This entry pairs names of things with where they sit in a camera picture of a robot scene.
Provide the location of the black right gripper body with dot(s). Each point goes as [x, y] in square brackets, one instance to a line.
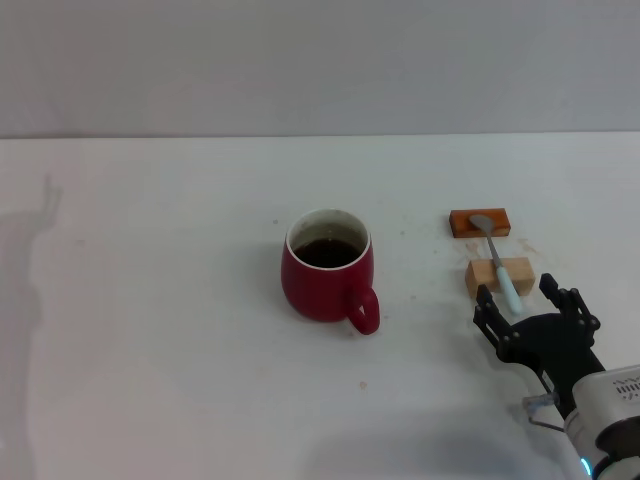
[555, 345]

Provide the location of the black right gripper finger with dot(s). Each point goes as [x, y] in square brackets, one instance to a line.
[572, 305]
[492, 320]

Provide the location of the red ceramic cup with coffee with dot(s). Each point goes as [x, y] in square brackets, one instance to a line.
[315, 295]

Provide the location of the light wooden spoon rest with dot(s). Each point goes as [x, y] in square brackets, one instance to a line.
[477, 275]

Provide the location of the dark red-brown wooden block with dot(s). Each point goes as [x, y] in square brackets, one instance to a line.
[457, 225]

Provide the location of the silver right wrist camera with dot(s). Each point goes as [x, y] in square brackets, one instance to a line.
[610, 390]

